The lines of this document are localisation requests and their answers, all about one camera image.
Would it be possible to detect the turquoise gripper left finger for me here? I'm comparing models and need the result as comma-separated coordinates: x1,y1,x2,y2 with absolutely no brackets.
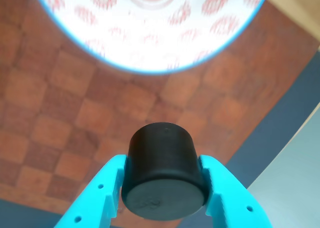
53,154,128,228

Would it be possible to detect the turquoise gripper right finger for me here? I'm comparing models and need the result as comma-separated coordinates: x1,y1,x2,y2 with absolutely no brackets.
198,154,273,228

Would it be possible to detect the black cylinder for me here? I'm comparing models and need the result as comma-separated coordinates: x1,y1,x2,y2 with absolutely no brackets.
121,122,210,222

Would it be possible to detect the white bowl red flower pattern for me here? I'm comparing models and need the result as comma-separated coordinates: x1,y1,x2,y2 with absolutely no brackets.
32,0,272,75

